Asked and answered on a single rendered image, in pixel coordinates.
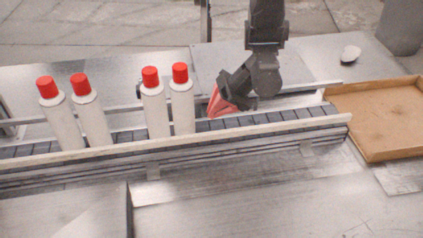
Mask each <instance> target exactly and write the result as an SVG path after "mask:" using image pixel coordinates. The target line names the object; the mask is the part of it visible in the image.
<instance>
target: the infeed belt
mask: <svg viewBox="0 0 423 238"><path fill-rule="evenodd" d="M337 114H340V113H339V111H338V110H337V108H336V107H335V105H334V104H324V105H318V106H309V107H307V108H306V107H303V108H294V109H289V110H280V111H274V112H265V113H260V114H251V115H245V116H238V117H230V118H223V119H222V118H216V119H211V120H202V121H196V122H195V130H196V133H200V132H213V131H219V130H227V129H233V128H242V127H247V126H255V125H261V124H269V123H274V122H283V121H289V120H298V119H303V118H317V117H322V116H331V115H337ZM169 126H170V131H171V137H172V136H175V131H174V124H173V125H169ZM344 126H347V123H346V122H339V123H334V124H325V125H320V126H311V127H306V128H298V129H292V130H283V131H279V132H264V133H260V134H251V135H247V136H237V137H233V138H224V139H215V140H210V141H202V142H196V143H188V144H183V145H174V146H164V147H156V148H151V149H142V150H137V151H129V152H123V153H115V154H110V155H101V156H96V157H87V158H82V159H73V160H68V161H59V162H54V163H45V164H40V165H31V166H26V167H17V168H12V169H3V170H0V175H8V174H13V173H22V172H27V171H36V170H41V169H49V168H54V167H63V166H68V165H77V164H82V163H91V162H95V161H104V160H109V159H118V158H123V157H131V156H136V155H145V154H150V153H159V152H164V151H172V150H177V149H186V148H191V147H200V146H205V145H217V144H222V143H231V142H235V141H245V140H250V139H258V138H266V137H271V136H280V135H285V134H294V133H303V132H312V131H317V130H325V129H331V128H339V127H344ZM111 135H112V139H113V143H114V145H115V144H120V143H129V142H134V141H143V140H149V134H148V131H147V128H144V129H138V130H133V133H132V130H129V131H123V132H117V135H116V132H114V133H111ZM83 139H84V141H85V143H86V145H87V148H91V147H90V144H89V141H88V139H87V136H85V137H84V136H83ZM57 152H63V151H62V149H61V147H60V145H59V143H58V141H57V140H56V139H55V140H52V141H51V140H50V141H41V142H35V144H34V143H26V144H20V145H11V146H5V147H1V148H0V160H1V159H10V158H15V157H24V156H29V155H39V154H45V153H57Z"/></svg>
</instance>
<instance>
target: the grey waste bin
mask: <svg viewBox="0 0 423 238"><path fill-rule="evenodd" d="M375 37H376V38H377V39H378V40H379V41H380V43H381V44H383V45H384V46H385V47H386V48H387V49H388V50H389V51H390V52H391V53H392V54H393V55H394V56H399V57H407V56H413V55H414V54H415V53H416V52H417V51H418V49H419V47H420V46H421V44H422V43H423V0H385V4H384V6H383V10H382V13H381V17H380V19H379V24H378V25H377V30H376V32H375Z"/></svg>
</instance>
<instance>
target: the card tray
mask: <svg viewBox="0 0 423 238"><path fill-rule="evenodd" d="M323 98H324V99H325V100H326V102H332V103H333V104H334V105H335V107H336V108H337V110H338V111H339V113H340V114H345V113H351V115H352V118H351V120H350V121H347V122H346V123H347V127H348V128H349V132H348V135H349V136H350V138H351V140H352V141H353V142H354V144H355V146H356V147H357V148H358V150H359V152H360V153H361V154H362V156H363V157H364V159H365V160H366V162H367V163H374V162H378V161H386V160H391V159H399V158H400V159H403V158H407V157H415V156H419V155H423V76H421V75H420V74H418V75H408V76H402V77H392V78H386V79H376V80H371V81H360V82H354V83H345V84H343V85H341V86H335V87H325V89H324V93H323Z"/></svg>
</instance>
